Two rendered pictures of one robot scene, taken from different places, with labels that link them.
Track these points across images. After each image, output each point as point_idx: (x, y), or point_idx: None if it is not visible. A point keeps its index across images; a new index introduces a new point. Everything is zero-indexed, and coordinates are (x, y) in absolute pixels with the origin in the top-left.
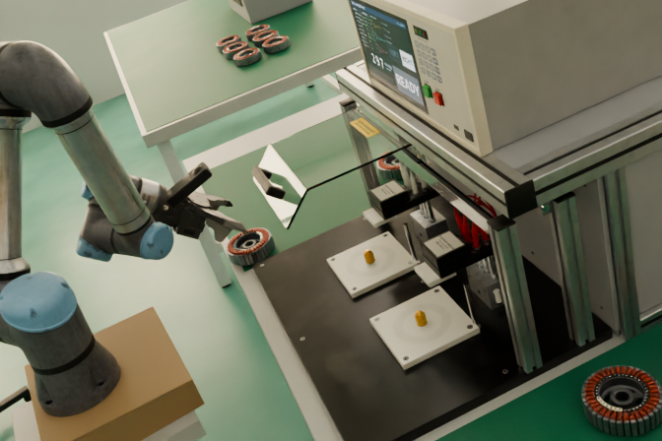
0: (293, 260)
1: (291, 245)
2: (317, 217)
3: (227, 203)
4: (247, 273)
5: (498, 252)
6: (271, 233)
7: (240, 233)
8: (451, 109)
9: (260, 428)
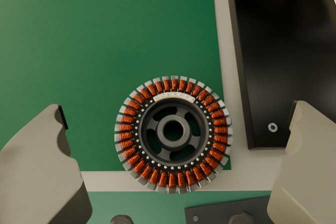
0: (294, 68)
1: (205, 64)
2: (150, 4)
3: (61, 118)
4: (240, 164)
5: None
6: (133, 83)
7: (128, 136)
8: None
9: (112, 201)
